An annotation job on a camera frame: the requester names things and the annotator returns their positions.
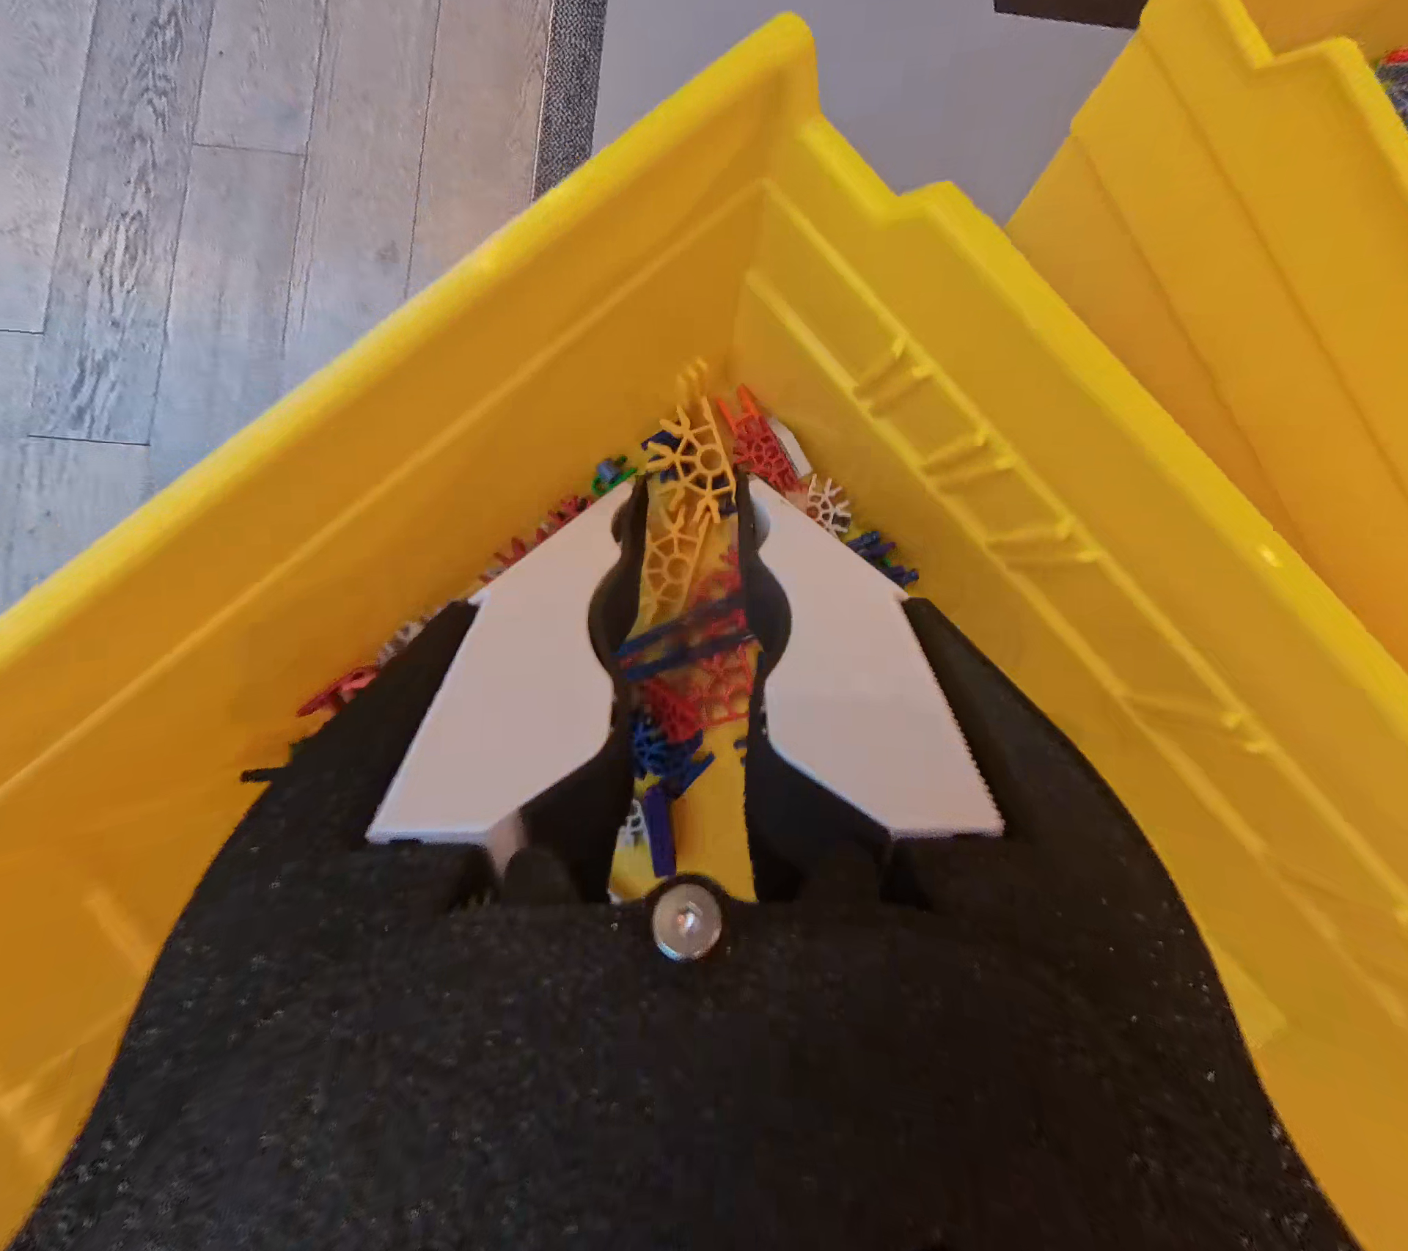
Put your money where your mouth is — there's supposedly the yellow snowflake connector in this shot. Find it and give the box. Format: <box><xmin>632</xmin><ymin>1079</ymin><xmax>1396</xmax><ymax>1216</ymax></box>
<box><xmin>639</xmin><ymin>365</ymin><xmax>754</xmax><ymax>614</ymax></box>

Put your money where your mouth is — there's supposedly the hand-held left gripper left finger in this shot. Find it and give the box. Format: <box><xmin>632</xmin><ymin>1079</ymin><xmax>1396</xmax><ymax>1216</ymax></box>
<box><xmin>368</xmin><ymin>482</ymin><xmax>657</xmax><ymax>900</ymax></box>

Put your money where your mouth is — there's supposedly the yellow plastic bin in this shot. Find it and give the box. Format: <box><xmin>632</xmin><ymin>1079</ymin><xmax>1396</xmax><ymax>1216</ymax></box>
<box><xmin>1008</xmin><ymin>0</ymin><xmax>1408</xmax><ymax>669</ymax></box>
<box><xmin>2</xmin><ymin>16</ymin><xmax>1408</xmax><ymax>1251</ymax></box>

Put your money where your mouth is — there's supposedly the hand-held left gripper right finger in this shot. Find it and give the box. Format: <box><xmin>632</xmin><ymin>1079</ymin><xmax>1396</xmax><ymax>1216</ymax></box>
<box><xmin>737</xmin><ymin>482</ymin><xmax>1007</xmax><ymax>896</ymax></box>

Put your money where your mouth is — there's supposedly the pile of colourful connectors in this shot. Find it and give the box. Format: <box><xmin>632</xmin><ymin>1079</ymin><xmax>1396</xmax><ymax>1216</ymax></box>
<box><xmin>243</xmin><ymin>383</ymin><xmax>926</xmax><ymax>900</ymax></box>

